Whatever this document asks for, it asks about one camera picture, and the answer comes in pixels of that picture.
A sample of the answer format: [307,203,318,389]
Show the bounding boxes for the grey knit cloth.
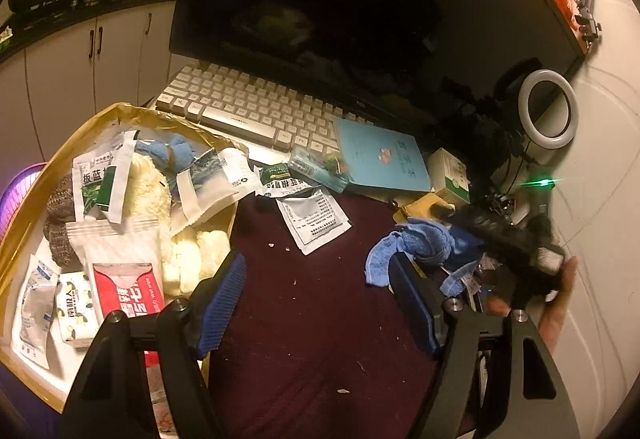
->
[42,174,83,270]

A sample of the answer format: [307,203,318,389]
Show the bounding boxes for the purple plastic basket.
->
[0,162,48,245]

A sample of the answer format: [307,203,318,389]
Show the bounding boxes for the clear candy packet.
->
[290,145,351,192]

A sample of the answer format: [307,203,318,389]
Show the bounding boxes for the pale yellow towel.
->
[120,152,236,297]

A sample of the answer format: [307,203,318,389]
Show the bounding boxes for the small blue cloth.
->
[135,134,198,170]

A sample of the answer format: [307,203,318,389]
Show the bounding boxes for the green and white medicine sachet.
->
[71,132,138,225]

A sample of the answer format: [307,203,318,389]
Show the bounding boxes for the maroon tablecloth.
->
[205,192,501,439]

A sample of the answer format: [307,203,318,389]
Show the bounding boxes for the person's right hand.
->
[537,255,578,352]

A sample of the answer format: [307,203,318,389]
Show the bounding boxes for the blue and white torn sachet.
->
[170,146,256,225]

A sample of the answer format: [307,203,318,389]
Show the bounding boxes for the dark green torn sachet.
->
[255,164,313,197]

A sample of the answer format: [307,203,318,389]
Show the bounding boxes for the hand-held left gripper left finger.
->
[60,250,248,439]

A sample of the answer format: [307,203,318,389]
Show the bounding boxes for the white ring light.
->
[517,70,580,140]

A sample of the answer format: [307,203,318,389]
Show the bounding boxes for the black computer monitor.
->
[168,0,586,140]

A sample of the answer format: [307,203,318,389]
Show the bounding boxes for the red and white snack packet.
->
[144,349,173,435]

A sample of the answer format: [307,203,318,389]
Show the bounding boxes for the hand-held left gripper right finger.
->
[387,253,581,439]

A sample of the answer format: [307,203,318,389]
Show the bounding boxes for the yellow sponge block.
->
[392,193,456,225]

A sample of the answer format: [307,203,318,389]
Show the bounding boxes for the green and white medicine box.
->
[427,148,471,205]

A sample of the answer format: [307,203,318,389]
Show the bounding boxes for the white keyboard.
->
[155,62,376,155]

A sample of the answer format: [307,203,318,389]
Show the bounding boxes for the silver medicine sachet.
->
[10,254,60,370]
[275,186,352,256]

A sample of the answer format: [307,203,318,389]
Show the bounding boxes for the lemon print tissue pack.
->
[54,270,101,349]

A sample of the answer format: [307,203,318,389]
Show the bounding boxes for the white wet wipe packet red label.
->
[65,214,171,320]

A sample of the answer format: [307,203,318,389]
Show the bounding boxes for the blue towel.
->
[364,218,488,297]

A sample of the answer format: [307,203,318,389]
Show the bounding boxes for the grey tripod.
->
[570,0,603,55]

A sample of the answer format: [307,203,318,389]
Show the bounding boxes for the light blue notebook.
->
[332,118,432,194]

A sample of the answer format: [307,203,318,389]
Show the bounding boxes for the gold cardboard box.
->
[0,102,251,415]

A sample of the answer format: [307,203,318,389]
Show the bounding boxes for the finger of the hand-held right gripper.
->
[430,200,467,226]

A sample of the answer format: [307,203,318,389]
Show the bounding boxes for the white base cabinets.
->
[0,2,181,170]

